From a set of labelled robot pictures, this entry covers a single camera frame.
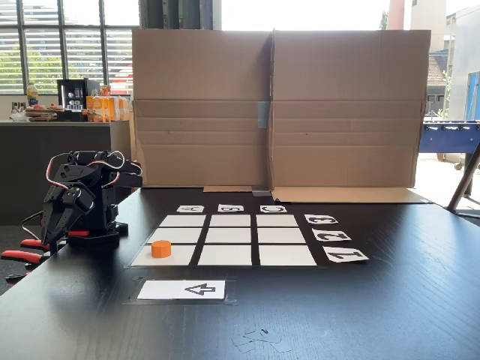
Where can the grey counter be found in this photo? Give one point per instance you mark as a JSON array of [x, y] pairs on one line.
[[30, 157]]

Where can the grey tape strip on cardboard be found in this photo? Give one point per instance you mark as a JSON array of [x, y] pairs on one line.
[[263, 114]]

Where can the red and black clamp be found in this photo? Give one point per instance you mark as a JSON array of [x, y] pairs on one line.
[[22, 257]]

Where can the paper label letter A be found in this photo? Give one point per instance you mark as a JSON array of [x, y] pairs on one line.
[[190, 209]]

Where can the paper label letter C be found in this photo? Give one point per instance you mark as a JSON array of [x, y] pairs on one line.
[[273, 209]]

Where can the paper label number 1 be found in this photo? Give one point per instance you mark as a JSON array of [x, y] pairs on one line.
[[345, 255]]

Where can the yellow bottle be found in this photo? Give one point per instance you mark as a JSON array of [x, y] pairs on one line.
[[32, 94]]

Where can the grey tape at cardboard foot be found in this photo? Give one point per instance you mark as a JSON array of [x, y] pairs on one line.
[[261, 192]]

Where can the slanted wooden leg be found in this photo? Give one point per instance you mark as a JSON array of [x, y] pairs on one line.
[[465, 180]]

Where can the black glass-front cabinet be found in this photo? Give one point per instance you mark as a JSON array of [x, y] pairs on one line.
[[73, 93]]

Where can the white arrow paper sheet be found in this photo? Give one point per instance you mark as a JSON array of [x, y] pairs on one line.
[[168, 289]]

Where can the orange juice cartons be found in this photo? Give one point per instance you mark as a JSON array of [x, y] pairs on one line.
[[107, 108]]

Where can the paper label number 2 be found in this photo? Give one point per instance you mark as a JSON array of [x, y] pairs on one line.
[[331, 235]]

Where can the tray with food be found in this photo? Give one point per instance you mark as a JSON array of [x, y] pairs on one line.
[[41, 112]]

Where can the round orange token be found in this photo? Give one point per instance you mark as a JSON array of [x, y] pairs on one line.
[[161, 249]]

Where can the nine-square white grid sheet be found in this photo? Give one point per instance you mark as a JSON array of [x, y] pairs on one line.
[[228, 235]]

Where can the brown cardboard box, large flap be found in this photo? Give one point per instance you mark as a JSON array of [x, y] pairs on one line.
[[345, 112]]

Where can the paper label letter B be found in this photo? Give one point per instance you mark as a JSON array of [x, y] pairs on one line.
[[230, 208]]

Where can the paper label number 3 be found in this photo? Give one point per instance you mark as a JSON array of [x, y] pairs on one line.
[[321, 219]]

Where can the clear tape scraps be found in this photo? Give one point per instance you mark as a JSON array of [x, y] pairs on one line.
[[262, 337]]

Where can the blue foosball table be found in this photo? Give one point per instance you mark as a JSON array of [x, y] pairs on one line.
[[450, 137]]

